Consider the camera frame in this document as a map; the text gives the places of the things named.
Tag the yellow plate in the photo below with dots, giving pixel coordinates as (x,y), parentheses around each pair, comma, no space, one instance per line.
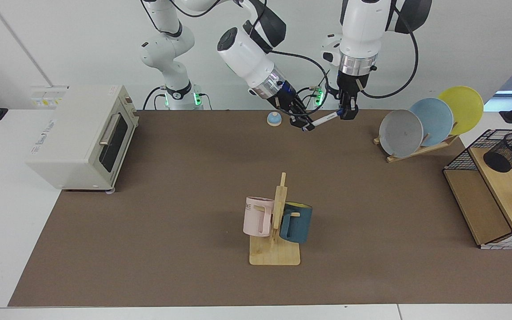
(465,106)

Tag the brown table cloth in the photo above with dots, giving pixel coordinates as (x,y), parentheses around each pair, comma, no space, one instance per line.
(149,244)

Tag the light blue plate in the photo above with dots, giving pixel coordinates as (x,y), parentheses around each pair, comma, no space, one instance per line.
(436,120)

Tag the pale toaster oven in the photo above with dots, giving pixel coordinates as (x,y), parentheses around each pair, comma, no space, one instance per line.
(69,146)

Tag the wooden plate rack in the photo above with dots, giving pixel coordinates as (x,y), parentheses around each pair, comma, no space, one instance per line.
(416,152)

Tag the dark teal mug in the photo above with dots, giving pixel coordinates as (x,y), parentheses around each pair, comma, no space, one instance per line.
(298,224)

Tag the pink mug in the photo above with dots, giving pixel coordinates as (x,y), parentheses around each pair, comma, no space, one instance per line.
(256,218)

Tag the black mesh pen holder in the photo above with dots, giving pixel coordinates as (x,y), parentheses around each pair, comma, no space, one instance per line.
(502,160)

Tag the white marker with blue cap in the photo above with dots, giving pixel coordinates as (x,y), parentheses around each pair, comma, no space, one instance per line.
(326,119)

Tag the grey plate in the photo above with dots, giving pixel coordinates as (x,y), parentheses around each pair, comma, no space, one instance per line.
(400,133)

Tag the small blue round bell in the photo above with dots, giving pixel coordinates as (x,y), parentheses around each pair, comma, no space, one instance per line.
(274,119)

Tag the wooden cup stand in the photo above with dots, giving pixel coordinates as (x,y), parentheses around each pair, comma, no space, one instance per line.
(276,255)

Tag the white wall socket strip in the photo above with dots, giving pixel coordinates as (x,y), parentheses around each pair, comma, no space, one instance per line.
(47,98)

